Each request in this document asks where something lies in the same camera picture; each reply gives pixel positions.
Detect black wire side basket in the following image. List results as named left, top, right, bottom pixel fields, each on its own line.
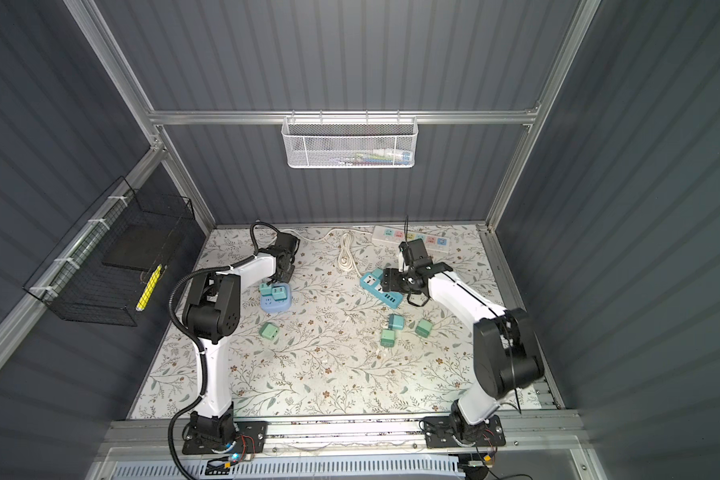
left=23, top=179, right=196, bottom=327

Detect green plug centre lower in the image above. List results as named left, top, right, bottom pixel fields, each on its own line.
left=380, top=329, right=396, bottom=348

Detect lavender square power socket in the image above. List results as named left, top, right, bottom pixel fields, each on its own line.
left=260, top=290, right=292, bottom=314

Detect yellow marker in basket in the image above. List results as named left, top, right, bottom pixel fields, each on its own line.
left=136, top=264, right=163, bottom=312

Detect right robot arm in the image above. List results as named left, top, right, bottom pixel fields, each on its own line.
left=381, top=239, right=545, bottom=437

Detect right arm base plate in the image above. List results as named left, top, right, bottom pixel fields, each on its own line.
left=418, top=415, right=506, bottom=449

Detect pens in white basket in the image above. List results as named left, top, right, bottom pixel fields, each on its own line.
left=330, top=148, right=414, bottom=167

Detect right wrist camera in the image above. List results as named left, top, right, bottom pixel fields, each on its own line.
left=398, top=246, right=407, bottom=272

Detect black corrugated cable hose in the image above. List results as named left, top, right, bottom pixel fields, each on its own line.
left=166, top=220, right=281, bottom=480

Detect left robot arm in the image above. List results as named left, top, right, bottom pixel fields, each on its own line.
left=169, top=231, right=300, bottom=419

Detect green plug centre right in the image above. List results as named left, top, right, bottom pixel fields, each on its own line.
left=414, top=319, right=433, bottom=338

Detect green plug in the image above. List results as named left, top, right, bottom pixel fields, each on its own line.
left=414, top=319, right=433, bottom=338
left=380, top=329, right=396, bottom=348
left=259, top=322, right=279, bottom=340

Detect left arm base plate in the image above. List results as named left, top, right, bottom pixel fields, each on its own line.
left=181, top=417, right=269, bottom=455

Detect black pad in basket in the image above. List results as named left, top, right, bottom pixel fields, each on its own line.
left=102, top=225, right=182, bottom=272

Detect teal power strip with USB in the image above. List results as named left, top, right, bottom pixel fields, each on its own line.
left=359, top=268, right=403, bottom=309

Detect white bundled power cable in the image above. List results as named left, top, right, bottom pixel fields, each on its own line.
left=250, top=220, right=374, bottom=278

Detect green plug far left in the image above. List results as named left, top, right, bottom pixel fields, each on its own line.
left=259, top=322, right=279, bottom=340

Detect white wire wall basket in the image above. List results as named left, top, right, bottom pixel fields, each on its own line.
left=281, top=118, right=419, bottom=169

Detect white long power strip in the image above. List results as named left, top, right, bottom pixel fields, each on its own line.
left=371, top=225, right=452, bottom=253

